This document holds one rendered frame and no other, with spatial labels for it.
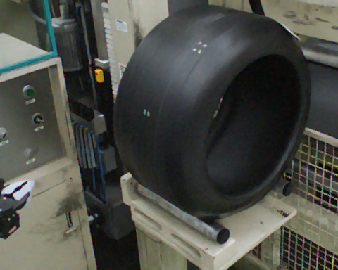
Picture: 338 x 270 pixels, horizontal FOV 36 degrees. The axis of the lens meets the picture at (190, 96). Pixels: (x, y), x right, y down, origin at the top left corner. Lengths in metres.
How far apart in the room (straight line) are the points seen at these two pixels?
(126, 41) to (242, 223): 0.64
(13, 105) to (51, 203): 0.37
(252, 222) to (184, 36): 0.64
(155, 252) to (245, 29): 0.93
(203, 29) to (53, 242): 0.99
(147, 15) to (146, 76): 0.28
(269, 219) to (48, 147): 0.75
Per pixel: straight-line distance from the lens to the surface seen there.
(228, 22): 1.24
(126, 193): 1.58
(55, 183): 1.78
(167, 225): 1.50
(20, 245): 1.82
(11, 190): 1.39
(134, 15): 1.43
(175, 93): 1.15
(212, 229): 1.40
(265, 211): 1.64
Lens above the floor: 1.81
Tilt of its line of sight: 25 degrees down
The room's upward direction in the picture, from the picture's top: 3 degrees counter-clockwise
